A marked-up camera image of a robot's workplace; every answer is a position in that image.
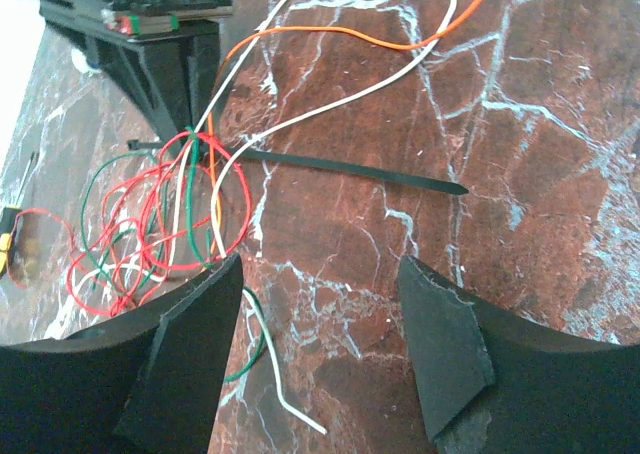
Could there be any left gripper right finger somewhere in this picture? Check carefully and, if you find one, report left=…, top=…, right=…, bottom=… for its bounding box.
left=397, top=256, right=639, bottom=453

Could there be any green wire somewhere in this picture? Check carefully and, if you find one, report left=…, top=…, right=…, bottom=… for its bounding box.
left=79, top=126, right=266, bottom=383

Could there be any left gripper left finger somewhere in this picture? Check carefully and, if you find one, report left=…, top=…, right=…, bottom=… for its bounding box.
left=1, top=255, right=244, bottom=453

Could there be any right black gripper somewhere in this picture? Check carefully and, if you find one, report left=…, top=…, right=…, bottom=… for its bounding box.
left=39, top=0, right=233, bottom=144

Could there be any yellow black screwdriver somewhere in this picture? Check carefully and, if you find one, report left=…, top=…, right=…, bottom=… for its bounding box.
left=1, top=151, right=39, bottom=276

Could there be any orange wire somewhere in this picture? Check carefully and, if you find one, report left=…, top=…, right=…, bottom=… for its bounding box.
left=207, top=0, right=501, bottom=255

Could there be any black zip tie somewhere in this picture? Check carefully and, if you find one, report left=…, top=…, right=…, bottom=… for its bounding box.
left=125, top=138, right=470, bottom=196

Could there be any red wire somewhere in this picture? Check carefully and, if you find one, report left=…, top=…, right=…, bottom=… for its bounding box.
left=9, top=131, right=253, bottom=318

